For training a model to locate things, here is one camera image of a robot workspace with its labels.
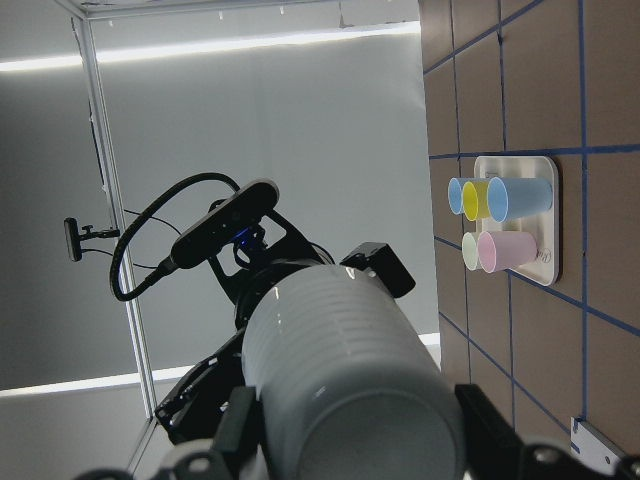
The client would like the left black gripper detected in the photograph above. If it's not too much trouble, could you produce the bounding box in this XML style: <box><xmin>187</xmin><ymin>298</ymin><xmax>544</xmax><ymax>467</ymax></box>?
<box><xmin>153</xmin><ymin>241</ymin><xmax>417</xmax><ymax>446</ymax></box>

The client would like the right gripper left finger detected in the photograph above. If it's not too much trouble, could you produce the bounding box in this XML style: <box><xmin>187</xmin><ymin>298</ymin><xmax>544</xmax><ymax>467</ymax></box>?
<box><xmin>212</xmin><ymin>386</ymin><xmax>260</xmax><ymax>479</ymax></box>

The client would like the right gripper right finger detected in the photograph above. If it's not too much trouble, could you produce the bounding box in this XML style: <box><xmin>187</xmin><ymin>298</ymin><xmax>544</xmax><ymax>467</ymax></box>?
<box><xmin>454</xmin><ymin>384</ymin><xmax>523</xmax><ymax>479</ymax></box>

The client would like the pink plastic cup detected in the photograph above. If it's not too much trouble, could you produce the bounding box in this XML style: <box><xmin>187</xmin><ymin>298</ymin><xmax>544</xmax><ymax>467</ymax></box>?
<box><xmin>477</xmin><ymin>231</ymin><xmax>537</xmax><ymax>273</ymax></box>

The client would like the pale green plastic cup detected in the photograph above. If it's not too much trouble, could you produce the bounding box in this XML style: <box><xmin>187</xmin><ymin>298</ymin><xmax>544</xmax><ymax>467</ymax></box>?
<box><xmin>461</xmin><ymin>232</ymin><xmax>481</xmax><ymax>271</ymax></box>

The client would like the blue plastic cup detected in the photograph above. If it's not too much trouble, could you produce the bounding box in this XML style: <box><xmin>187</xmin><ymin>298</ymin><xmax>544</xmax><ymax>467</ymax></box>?
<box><xmin>447</xmin><ymin>177</ymin><xmax>472</xmax><ymax>215</ymax></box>
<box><xmin>487</xmin><ymin>177</ymin><xmax>553</xmax><ymax>222</ymax></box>

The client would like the yellow plastic cup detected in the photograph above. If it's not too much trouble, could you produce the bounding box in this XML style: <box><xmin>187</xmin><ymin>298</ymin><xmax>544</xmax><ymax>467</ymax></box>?
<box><xmin>462</xmin><ymin>179</ymin><xmax>491</xmax><ymax>221</ymax></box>

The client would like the white serving tray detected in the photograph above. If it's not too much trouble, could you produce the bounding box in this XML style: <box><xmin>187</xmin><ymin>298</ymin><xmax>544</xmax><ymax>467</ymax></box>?
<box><xmin>474</xmin><ymin>156</ymin><xmax>561</xmax><ymax>286</ymax></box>

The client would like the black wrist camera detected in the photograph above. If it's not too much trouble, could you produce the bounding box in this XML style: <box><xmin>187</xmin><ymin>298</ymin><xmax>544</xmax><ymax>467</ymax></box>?
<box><xmin>170</xmin><ymin>179</ymin><xmax>279</xmax><ymax>269</ymax></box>

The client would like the black webcam on frame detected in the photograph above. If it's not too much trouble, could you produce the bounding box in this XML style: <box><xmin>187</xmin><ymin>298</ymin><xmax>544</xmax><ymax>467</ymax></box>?
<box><xmin>63</xmin><ymin>217</ymin><xmax>120</xmax><ymax>262</ymax></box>

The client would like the aluminium frame post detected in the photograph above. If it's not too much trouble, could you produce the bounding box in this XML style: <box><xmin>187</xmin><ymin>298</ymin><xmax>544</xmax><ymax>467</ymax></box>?
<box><xmin>58</xmin><ymin>1</ymin><xmax>157</xmax><ymax>474</ymax></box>

